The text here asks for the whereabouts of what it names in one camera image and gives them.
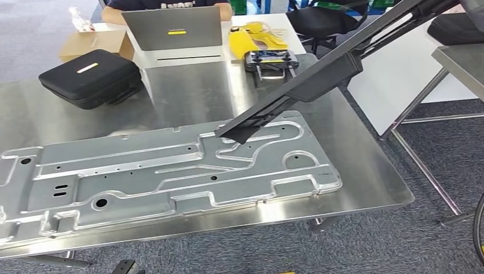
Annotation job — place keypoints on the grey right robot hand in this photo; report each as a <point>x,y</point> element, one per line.
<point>472,15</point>

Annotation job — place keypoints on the black perforated panel part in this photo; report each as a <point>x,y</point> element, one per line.
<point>325,75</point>

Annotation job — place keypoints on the person's right forearm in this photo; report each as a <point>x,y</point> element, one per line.
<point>111,15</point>

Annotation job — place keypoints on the person's left forearm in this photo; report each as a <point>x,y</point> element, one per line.
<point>225,11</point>

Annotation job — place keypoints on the black zip case yellow stripe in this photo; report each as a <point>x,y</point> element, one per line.
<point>453,30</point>
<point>90,79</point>

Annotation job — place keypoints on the stainless steel table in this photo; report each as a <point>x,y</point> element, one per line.
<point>189,90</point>
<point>461,60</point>

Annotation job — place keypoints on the white cabinet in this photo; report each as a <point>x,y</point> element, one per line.
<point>397,75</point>

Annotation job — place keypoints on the black office chair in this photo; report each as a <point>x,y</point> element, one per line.
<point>321,22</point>

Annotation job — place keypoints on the white desk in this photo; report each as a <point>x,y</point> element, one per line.
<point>295,43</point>

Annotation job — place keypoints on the black remote controller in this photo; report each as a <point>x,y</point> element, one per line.
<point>270,60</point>

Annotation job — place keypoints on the yellow cloth bag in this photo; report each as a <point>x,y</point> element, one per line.
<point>249,41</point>

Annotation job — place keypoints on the silver laptop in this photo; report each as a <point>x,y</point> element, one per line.
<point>170,30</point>

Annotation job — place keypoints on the person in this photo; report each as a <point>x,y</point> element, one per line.
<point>128,3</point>

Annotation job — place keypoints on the stamped silver metal panel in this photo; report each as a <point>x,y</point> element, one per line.
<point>151,177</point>

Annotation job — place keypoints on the cardboard box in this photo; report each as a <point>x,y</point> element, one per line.
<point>94,43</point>

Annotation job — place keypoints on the clear plastic bottle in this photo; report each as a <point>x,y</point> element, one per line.
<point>80,21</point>

